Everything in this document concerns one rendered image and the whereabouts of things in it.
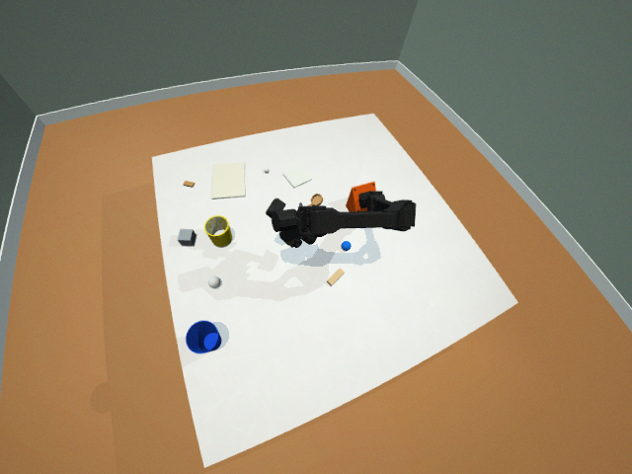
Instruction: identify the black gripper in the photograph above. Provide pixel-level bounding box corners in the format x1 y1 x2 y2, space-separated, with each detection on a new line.
266 197 317 245

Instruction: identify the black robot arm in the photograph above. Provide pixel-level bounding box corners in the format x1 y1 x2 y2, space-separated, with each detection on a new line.
271 191 417 248

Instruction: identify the yellow open cylinder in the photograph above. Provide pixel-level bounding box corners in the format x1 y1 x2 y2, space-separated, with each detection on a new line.
204 215 232 248

